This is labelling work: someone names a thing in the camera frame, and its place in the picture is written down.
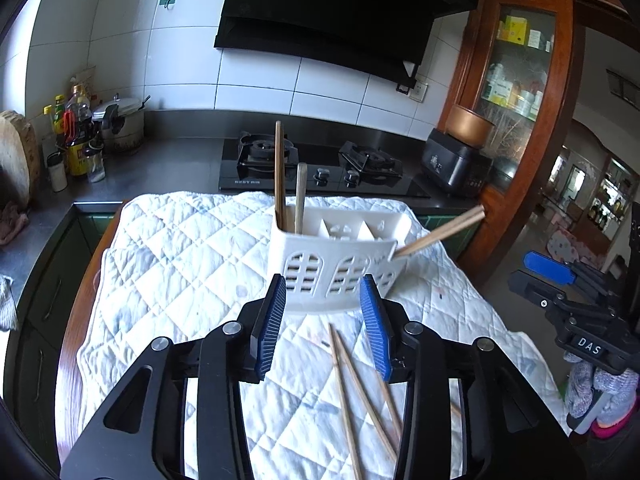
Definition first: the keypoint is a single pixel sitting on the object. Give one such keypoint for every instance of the black gas stove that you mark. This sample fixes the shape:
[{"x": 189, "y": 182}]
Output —
[{"x": 320, "y": 170}]

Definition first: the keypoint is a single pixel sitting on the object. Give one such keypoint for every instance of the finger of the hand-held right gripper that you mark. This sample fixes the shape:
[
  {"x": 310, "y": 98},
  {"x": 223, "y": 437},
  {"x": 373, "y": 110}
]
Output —
[
  {"x": 547, "y": 266},
  {"x": 532, "y": 287}
]

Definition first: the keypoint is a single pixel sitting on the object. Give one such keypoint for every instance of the yellow box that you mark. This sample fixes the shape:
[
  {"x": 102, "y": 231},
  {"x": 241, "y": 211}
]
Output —
[{"x": 514, "y": 29}]

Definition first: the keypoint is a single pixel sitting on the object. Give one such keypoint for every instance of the wooden glass-door cabinet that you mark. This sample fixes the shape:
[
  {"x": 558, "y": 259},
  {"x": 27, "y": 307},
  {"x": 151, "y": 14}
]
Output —
[{"x": 467, "y": 60}]

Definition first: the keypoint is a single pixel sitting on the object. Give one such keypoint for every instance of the copper pot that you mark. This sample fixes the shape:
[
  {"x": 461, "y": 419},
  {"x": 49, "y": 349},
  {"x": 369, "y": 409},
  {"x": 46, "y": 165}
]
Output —
[{"x": 470, "y": 125}]

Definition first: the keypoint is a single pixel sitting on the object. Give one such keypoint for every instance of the round wooden cutting board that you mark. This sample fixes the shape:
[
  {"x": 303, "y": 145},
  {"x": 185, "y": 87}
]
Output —
[{"x": 17, "y": 160}]

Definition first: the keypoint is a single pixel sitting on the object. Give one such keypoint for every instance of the crumpled brown cloth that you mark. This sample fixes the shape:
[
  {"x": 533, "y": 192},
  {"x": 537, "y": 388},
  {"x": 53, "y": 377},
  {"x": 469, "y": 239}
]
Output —
[{"x": 11, "y": 222}]

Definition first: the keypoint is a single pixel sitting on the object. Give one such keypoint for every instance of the black range hood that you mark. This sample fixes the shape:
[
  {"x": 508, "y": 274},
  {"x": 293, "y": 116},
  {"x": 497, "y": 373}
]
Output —
[{"x": 340, "y": 15}]

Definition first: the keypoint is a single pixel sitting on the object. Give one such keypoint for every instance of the black rice cooker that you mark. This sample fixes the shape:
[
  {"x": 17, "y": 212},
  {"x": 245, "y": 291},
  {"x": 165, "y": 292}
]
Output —
[{"x": 455, "y": 165}]

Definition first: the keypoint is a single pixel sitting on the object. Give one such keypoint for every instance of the green-label bottle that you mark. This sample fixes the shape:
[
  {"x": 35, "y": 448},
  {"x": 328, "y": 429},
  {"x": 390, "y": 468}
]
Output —
[{"x": 59, "y": 115}]

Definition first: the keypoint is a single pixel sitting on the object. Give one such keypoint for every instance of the metal pressure cooker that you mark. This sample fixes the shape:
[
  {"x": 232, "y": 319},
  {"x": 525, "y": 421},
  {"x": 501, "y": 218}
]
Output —
[{"x": 120, "y": 125}]

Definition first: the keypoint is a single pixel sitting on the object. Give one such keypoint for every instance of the light single chopstick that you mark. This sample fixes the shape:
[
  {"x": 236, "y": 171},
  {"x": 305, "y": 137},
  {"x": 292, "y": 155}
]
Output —
[
  {"x": 452, "y": 230},
  {"x": 277, "y": 175},
  {"x": 301, "y": 195}
]

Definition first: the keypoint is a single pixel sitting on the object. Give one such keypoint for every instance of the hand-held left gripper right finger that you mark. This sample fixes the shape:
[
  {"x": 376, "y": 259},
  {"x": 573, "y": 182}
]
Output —
[{"x": 376, "y": 327}]

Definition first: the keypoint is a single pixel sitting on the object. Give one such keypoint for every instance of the glass shaker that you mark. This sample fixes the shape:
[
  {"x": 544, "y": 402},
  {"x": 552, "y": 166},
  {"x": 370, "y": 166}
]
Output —
[{"x": 96, "y": 165}]

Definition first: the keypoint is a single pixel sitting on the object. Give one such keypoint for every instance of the wall socket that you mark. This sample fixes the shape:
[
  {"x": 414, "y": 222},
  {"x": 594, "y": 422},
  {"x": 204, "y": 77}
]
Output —
[{"x": 419, "y": 91}]

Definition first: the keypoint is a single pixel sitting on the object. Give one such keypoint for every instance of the chopsticks from holder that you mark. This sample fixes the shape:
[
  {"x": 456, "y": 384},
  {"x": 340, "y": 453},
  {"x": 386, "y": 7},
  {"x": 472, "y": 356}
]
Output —
[{"x": 450, "y": 224}]

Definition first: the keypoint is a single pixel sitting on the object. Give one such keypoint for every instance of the person's right hand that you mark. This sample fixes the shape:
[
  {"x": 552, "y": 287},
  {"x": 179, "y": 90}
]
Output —
[{"x": 582, "y": 390}]

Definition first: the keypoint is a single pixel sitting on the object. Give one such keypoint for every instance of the pile of wooden chopsticks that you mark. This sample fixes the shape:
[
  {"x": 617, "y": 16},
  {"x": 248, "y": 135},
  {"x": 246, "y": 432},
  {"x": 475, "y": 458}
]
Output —
[{"x": 345, "y": 402}]

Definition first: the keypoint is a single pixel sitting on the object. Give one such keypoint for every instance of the small white jar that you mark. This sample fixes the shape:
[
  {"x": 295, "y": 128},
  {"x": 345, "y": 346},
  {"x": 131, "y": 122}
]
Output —
[{"x": 57, "y": 172}]

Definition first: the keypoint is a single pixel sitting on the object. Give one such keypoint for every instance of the white quilted cloth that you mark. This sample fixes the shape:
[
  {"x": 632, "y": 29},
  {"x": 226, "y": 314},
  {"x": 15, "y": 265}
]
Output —
[{"x": 190, "y": 270}]

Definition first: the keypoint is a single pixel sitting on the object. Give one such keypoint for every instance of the white plastic utensil holder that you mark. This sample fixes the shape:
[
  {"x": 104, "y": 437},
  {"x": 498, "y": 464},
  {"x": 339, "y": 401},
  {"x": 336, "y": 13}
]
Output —
[{"x": 320, "y": 245}]

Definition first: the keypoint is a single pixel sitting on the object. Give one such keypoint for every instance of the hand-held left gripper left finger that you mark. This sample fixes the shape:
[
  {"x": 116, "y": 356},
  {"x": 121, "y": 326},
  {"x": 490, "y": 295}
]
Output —
[{"x": 270, "y": 322}]

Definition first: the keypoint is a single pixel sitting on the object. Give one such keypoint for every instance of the pink patterned mat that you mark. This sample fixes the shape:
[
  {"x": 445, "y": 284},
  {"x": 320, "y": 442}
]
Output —
[{"x": 572, "y": 250}]

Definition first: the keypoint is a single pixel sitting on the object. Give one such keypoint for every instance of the grey dish cloth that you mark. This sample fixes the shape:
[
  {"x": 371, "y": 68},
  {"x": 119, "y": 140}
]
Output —
[{"x": 5, "y": 305}]

